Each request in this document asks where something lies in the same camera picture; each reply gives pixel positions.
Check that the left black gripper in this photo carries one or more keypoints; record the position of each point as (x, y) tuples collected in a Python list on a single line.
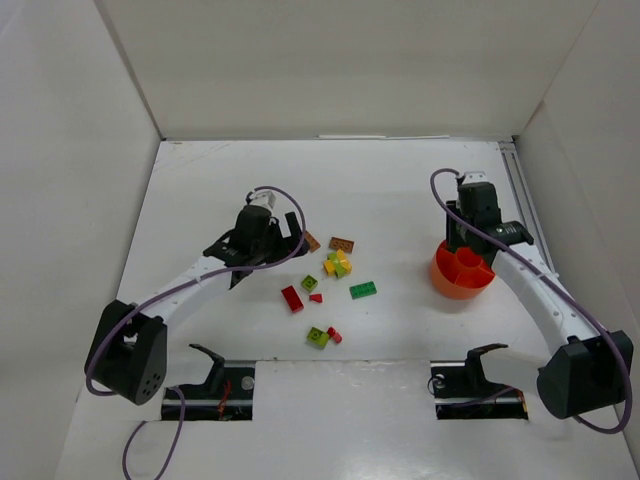
[(279, 239)]

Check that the red rectangular lego brick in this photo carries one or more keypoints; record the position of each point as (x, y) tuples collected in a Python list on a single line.
[(292, 299)]

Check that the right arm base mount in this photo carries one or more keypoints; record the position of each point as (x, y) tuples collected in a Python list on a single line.
[(461, 390)]

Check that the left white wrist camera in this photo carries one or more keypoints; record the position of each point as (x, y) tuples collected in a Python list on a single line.
[(264, 199)]

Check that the lime green square lego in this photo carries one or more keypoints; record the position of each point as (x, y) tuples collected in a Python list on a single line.
[(309, 283)]

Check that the lime green lego near front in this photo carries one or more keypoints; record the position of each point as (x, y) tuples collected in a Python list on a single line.
[(317, 338)]

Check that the lime green long lego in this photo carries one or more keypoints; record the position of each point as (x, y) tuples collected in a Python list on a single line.
[(337, 273)]

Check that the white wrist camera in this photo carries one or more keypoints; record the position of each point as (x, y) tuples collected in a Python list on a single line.
[(264, 199), (471, 177)]

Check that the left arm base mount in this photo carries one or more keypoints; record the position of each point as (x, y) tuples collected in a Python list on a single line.
[(204, 386)]

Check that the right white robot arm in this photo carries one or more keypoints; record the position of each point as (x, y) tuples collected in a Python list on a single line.
[(589, 368)]

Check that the orange round divided container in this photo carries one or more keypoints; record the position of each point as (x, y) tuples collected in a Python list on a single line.
[(459, 274)]

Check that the brown studded lego plate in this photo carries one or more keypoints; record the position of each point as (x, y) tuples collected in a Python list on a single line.
[(313, 244)]

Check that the brown upside-down lego plate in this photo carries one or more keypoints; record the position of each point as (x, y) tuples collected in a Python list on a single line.
[(345, 245)]

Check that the aluminium rail on right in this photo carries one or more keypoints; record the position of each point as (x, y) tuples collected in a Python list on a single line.
[(524, 200)]

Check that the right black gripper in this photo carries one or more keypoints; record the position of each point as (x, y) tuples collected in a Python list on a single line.
[(455, 232)]

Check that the yellow curved lego piece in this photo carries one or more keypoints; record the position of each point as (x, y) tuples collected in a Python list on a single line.
[(341, 260)]

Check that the small red lego near front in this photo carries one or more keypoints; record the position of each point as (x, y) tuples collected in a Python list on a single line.
[(334, 335)]

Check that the dark green lego plate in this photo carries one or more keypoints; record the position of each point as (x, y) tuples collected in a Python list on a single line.
[(363, 290)]

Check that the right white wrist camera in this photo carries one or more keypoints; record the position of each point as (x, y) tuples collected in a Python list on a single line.
[(471, 177)]

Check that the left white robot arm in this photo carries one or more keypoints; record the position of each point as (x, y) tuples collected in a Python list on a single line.
[(128, 356)]

